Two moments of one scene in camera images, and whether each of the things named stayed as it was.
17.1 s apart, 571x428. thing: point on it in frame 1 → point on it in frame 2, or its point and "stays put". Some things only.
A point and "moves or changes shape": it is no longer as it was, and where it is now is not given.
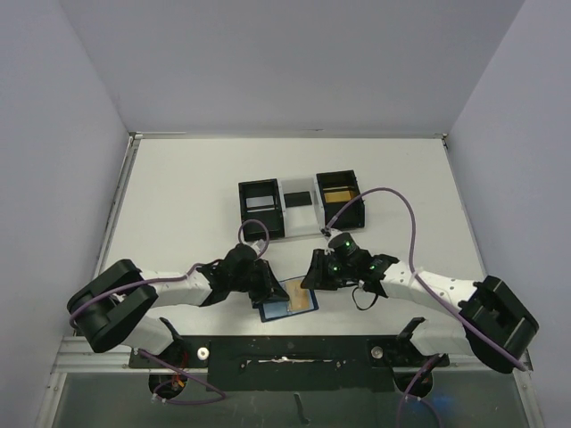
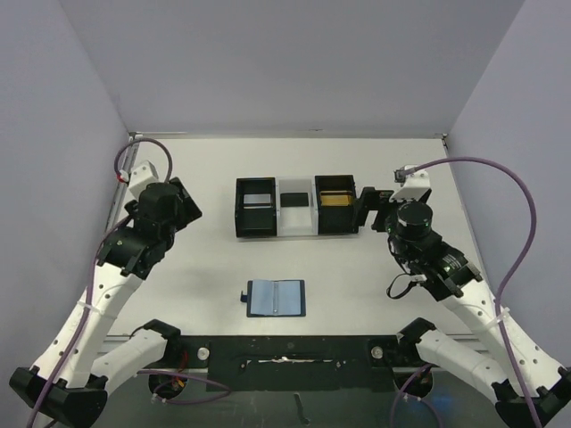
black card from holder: x=297 y=199 moves or changes shape
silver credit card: x=260 y=201 stays put
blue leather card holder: x=301 y=300 moves or changes shape
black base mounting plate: x=293 y=363 stays put
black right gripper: x=318 y=271 → x=384 y=201
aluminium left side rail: x=133 y=138 stays put
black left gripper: x=266 y=280 → x=186 y=205
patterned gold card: x=298 y=297 → x=336 y=198
